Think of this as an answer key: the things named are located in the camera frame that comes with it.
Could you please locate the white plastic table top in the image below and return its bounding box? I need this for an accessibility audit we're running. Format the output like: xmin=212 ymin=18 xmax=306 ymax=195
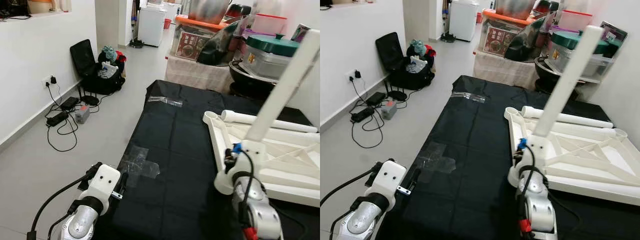
xmin=202 ymin=111 xmax=320 ymax=208
xmin=502 ymin=106 xmax=640 ymax=207

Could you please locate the clear tape cross patch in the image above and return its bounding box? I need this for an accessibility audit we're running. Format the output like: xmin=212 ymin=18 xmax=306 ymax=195
xmin=117 ymin=145 xmax=161 ymax=181
xmin=415 ymin=141 xmax=457 ymax=176

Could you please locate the black floor cloth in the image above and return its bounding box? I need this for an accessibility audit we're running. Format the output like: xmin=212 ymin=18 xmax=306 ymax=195
xmin=390 ymin=75 xmax=640 ymax=240
xmin=92 ymin=79 xmax=320 ymax=240

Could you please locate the clear tape strip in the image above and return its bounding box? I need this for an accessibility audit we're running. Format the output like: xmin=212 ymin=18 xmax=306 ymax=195
xmin=451 ymin=91 xmax=486 ymax=103
xmin=147 ymin=95 xmax=183 ymax=107

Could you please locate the black wok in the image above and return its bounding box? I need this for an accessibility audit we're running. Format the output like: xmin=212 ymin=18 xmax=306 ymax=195
xmin=229 ymin=62 xmax=291 ymax=100
xmin=534 ymin=56 xmax=598 ymax=96

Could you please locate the beige cloth-covered stand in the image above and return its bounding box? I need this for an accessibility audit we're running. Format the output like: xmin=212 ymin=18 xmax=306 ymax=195
xmin=165 ymin=54 xmax=236 ymax=95
xmin=472 ymin=49 xmax=541 ymax=90

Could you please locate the clear plastic container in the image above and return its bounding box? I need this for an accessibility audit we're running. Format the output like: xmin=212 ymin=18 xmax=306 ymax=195
xmin=547 ymin=46 xmax=616 ymax=78
xmin=240 ymin=50 xmax=301 ymax=81

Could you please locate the black glossy bag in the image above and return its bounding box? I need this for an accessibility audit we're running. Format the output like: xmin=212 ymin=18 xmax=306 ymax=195
xmin=197 ymin=15 xmax=248 ymax=66
xmin=505 ymin=10 xmax=556 ymax=62

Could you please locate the white plastic packet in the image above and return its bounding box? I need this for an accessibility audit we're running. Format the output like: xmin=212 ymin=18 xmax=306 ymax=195
xmin=97 ymin=62 xmax=119 ymax=81
xmin=406 ymin=56 xmax=428 ymax=75

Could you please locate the orange-lidded storage box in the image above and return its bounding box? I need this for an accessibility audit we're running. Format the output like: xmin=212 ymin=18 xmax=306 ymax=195
xmin=172 ymin=15 xmax=223 ymax=62
xmin=480 ymin=10 xmax=531 ymax=56

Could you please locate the green pot with lid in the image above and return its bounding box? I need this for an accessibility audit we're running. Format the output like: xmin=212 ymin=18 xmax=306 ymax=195
xmin=551 ymin=30 xmax=608 ymax=53
xmin=245 ymin=34 xmax=301 ymax=57

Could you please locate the black open bag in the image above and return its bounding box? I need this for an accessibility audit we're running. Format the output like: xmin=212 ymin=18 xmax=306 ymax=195
xmin=375 ymin=31 xmax=437 ymax=91
xmin=70 ymin=39 xmax=127 ymax=96

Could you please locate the pink plastic container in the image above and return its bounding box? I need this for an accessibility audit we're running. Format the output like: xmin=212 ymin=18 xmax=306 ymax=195
xmin=250 ymin=13 xmax=288 ymax=36
xmin=557 ymin=9 xmax=593 ymax=32

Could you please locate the printed cardboard box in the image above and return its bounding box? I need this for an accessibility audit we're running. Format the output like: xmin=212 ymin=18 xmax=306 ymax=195
xmin=291 ymin=23 xmax=313 ymax=43
xmin=600 ymin=20 xmax=628 ymax=53

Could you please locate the white appliance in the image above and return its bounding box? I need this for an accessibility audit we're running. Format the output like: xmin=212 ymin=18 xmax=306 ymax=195
xmin=137 ymin=4 xmax=168 ymax=47
xmin=447 ymin=0 xmax=478 ymax=42

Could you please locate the metal pot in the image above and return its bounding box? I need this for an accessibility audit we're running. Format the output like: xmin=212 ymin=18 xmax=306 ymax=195
xmin=495 ymin=0 xmax=538 ymax=20
xmin=187 ymin=0 xmax=232 ymax=25

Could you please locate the beige tub orange lid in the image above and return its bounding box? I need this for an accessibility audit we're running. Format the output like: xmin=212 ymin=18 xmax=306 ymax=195
xmin=27 ymin=0 xmax=53 ymax=15

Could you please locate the black countertop appliance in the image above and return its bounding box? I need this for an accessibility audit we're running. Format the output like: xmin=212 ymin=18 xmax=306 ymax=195
xmin=0 ymin=0 xmax=31 ymax=21

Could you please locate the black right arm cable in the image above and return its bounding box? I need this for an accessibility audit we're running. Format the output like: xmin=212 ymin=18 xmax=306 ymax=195
xmin=515 ymin=137 xmax=538 ymax=236
xmin=225 ymin=142 xmax=258 ymax=240

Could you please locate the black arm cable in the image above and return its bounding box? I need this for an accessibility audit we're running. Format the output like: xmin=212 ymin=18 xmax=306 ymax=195
xmin=225 ymin=142 xmax=258 ymax=240
xmin=27 ymin=162 xmax=103 ymax=240
xmin=320 ymin=162 xmax=388 ymax=240
xmin=515 ymin=137 xmax=538 ymax=236

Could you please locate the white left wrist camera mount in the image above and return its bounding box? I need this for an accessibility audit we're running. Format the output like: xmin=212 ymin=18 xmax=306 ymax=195
xmin=87 ymin=164 xmax=122 ymax=206
xmin=372 ymin=159 xmax=408 ymax=201

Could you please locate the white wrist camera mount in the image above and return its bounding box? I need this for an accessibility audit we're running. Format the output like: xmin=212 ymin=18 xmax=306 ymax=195
xmin=87 ymin=164 xmax=122 ymax=206
xmin=372 ymin=159 xmax=408 ymax=201
xmin=232 ymin=140 xmax=266 ymax=176
xmin=522 ymin=135 xmax=551 ymax=171

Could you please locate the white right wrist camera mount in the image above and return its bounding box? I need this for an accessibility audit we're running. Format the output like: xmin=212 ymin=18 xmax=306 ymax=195
xmin=232 ymin=140 xmax=266 ymax=176
xmin=522 ymin=135 xmax=551 ymax=171

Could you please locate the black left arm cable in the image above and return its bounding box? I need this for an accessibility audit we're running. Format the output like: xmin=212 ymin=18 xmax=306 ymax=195
xmin=27 ymin=162 xmax=103 ymax=240
xmin=320 ymin=162 xmax=388 ymax=240

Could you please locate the black looped floor cable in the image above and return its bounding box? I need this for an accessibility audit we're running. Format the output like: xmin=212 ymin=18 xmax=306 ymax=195
xmin=45 ymin=85 xmax=81 ymax=153
xmin=350 ymin=80 xmax=388 ymax=150

